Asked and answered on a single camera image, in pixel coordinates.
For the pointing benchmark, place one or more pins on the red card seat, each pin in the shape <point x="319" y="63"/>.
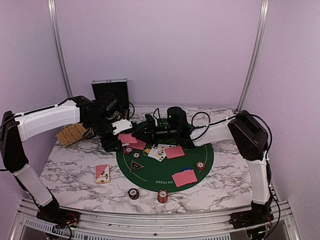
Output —
<point x="182" y="180"/>
<point x="188" y="173"/>
<point x="140" y="145"/>

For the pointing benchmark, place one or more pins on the red playing card deck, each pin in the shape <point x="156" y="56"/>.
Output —
<point x="127" y="139"/>

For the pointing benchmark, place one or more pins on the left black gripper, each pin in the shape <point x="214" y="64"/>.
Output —
<point x="109" y="145"/>

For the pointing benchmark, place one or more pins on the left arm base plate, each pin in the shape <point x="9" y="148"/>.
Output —
<point x="58" y="220"/>

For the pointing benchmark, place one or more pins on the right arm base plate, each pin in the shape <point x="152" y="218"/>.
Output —
<point x="249" y="218"/>

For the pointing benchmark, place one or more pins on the red chips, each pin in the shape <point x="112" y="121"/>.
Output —
<point x="128" y="150"/>

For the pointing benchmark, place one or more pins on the woven bamboo tray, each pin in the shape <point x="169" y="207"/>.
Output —
<point x="71" y="134"/>

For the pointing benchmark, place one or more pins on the red card bottom seat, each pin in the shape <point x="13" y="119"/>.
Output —
<point x="188" y="173"/>
<point x="182" y="180"/>

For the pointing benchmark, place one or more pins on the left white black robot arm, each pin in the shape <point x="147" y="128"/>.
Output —
<point x="17" y="128"/>

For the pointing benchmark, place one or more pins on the dark brown poker chip stack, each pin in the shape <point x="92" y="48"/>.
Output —
<point x="133" y="193"/>

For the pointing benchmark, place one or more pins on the ace of spades card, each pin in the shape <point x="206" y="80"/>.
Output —
<point x="160" y="156"/>

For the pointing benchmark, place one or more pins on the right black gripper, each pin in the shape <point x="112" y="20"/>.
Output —
<point x="150" y="133"/>

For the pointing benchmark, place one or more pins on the aluminium poker chip case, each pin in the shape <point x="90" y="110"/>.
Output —
<point x="116" y="87"/>

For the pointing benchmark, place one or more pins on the round green poker mat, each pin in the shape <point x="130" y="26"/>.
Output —
<point x="156" y="176"/>

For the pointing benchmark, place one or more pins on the face-down red community card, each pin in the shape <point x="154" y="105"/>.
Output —
<point x="174" y="152"/>

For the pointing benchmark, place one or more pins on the black triangular all-in button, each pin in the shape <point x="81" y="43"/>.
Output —
<point x="135" y="166"/>

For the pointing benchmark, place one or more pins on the right aluminium frame post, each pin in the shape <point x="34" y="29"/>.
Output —
<point x="260" y="32"/>

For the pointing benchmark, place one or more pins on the aluminium frame post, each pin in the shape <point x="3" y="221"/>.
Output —
<point x="58" y="46"/>
<point x="260" y="32"/>

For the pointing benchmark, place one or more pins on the left aluminium frame post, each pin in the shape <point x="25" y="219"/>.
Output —
<point x="58" y="46"/>

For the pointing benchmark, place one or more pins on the five of spades card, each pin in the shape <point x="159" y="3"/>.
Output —
<point x="165" y="146"/>

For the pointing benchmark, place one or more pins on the red poker chip stack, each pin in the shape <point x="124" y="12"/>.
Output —
<point x="162" y="196"/>

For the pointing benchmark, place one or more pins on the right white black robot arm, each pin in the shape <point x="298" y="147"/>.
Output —
<point x="250" y="133"/>

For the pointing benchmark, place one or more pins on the playing card box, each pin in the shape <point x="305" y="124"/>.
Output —
<point x="102" y="174"/>

